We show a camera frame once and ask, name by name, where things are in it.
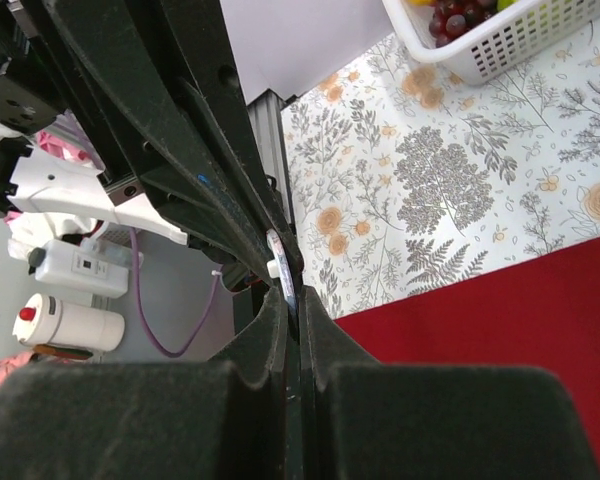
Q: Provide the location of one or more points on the round patterned brooch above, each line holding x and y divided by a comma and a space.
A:
278, 268

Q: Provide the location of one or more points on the aluminium frame rail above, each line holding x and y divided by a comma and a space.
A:
266, 121

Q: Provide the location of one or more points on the purple toy grapes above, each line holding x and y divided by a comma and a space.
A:
451, 19

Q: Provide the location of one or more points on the white plastic fruit basket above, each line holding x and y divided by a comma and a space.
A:
510, 37

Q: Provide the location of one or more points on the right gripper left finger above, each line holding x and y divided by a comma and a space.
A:
218, 419

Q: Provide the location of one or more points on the white bottle red cap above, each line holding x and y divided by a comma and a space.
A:
45, 319

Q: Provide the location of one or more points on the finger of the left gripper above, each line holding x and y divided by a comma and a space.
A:
129, 51
201, 37

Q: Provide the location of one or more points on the floral tablecloth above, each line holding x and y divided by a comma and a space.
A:
404, 179

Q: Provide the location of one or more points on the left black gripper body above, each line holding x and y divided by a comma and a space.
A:
43, 86

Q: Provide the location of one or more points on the white rectangular bottle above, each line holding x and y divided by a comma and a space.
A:
64, 264

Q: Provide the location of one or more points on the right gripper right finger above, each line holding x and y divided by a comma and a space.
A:
366, 420

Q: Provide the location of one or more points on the red t-shirt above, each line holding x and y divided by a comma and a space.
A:
519, 286

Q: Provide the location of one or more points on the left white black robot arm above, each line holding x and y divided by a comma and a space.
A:
167, 192

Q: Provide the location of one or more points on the green toy pear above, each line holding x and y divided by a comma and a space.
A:
504, 4

